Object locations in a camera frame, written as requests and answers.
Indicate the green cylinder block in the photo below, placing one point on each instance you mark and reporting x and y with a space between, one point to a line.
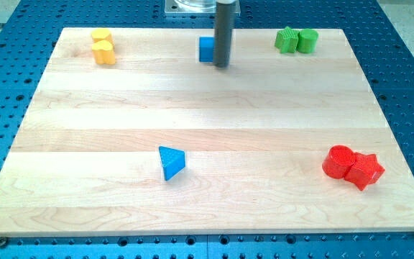
307 39

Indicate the blue triangle block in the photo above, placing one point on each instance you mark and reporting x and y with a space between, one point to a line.
172 161

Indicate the red cylinder block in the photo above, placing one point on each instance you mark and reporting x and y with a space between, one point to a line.
338 161

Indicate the light wooden board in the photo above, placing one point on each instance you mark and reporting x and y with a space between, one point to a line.
86 159

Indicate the red star block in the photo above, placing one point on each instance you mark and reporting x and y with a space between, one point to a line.
365 171

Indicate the yellow heart block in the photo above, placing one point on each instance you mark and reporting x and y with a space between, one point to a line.
103 52

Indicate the blue cube block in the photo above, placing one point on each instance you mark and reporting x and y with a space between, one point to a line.
205 52

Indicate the silver robot mount plate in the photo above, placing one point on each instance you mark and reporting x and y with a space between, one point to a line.
188 8

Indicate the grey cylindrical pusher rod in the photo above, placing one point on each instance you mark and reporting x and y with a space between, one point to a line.
224 24

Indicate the yellow hexagon block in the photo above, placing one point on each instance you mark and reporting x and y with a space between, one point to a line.
100 34

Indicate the green star block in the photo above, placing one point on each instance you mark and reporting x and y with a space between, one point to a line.
287 40

